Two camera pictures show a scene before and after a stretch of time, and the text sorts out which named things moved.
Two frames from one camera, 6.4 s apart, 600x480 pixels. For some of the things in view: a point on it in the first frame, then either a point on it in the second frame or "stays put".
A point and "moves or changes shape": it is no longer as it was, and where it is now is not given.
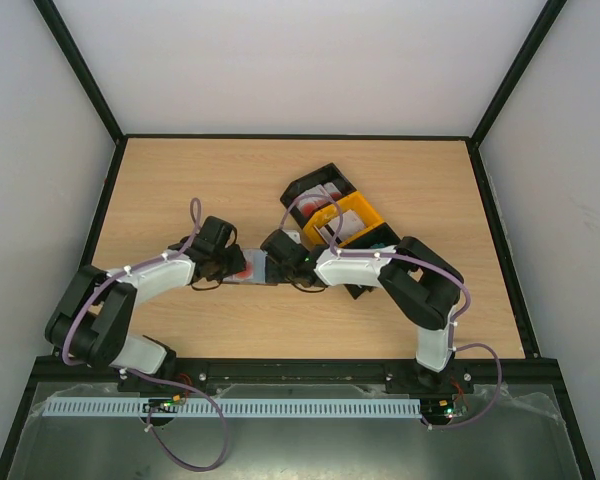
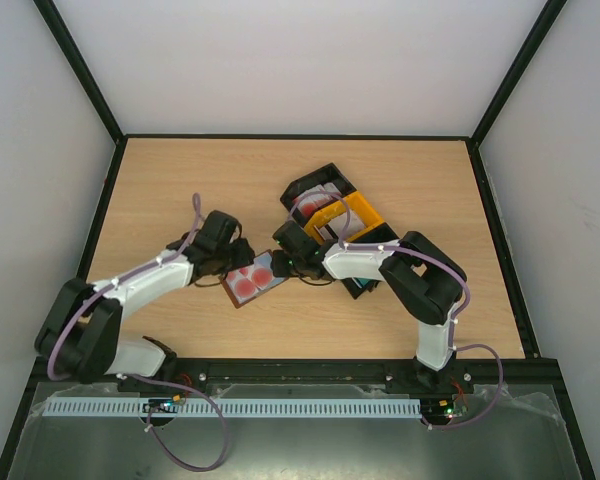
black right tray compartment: x=381 y=234 stays put
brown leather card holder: x=271 y=276 moves or changes shape
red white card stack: x=311 y=204 stays put
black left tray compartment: x=328 y=174 stays put
